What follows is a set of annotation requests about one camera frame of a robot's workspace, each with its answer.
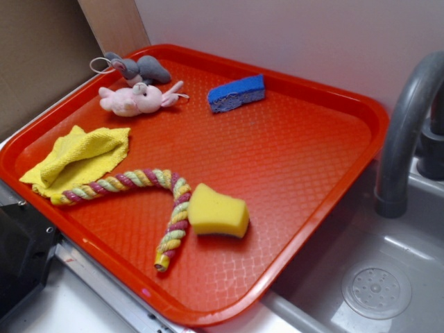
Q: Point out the yellow cloth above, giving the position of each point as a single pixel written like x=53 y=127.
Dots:
x=78 y=158

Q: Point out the dark gray faucet handle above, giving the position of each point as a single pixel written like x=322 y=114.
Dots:
x=430 y=164

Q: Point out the gray faucet spout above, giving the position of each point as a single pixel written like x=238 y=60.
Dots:
x=403 y=135

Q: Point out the red plastic tray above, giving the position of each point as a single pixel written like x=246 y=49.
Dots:
x=290 y=157

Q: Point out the multicolour twisted rope toy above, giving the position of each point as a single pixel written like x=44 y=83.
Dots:
x=178 y=223

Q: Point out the gray toy sink basin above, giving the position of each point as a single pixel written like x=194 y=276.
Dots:
x=308 y=295

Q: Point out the yellow sponge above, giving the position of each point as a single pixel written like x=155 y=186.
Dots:
x=210 y=212

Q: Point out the pink plush animal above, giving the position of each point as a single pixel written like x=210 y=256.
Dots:
x=139 y=99

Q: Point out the gray plush mouse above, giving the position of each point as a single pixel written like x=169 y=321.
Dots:
x=146 y=69

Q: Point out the sink drain cover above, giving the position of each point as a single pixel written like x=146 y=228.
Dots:
x=376 y=292

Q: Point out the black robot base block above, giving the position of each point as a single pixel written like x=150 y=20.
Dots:
x=28 y=244

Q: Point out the brown cardboard panel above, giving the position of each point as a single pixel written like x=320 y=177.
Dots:
x=46 y=45

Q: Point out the blue sponge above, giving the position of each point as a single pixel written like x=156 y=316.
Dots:
x=236 y=94

